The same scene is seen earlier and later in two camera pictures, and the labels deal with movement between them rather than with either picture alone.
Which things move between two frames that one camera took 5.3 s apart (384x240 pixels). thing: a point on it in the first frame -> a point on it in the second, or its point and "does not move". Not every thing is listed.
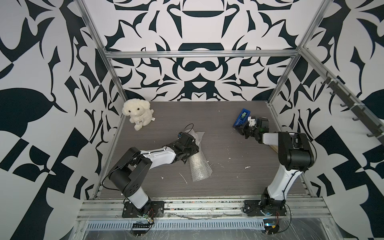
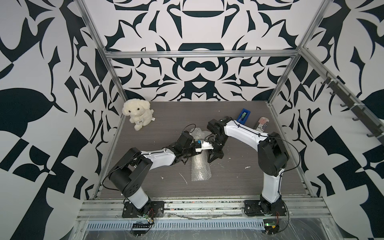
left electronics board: [139, 228] does not move
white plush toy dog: [139, 112] does not move
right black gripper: [245, 127] -> [213, 154]
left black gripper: [194, 148] does not move
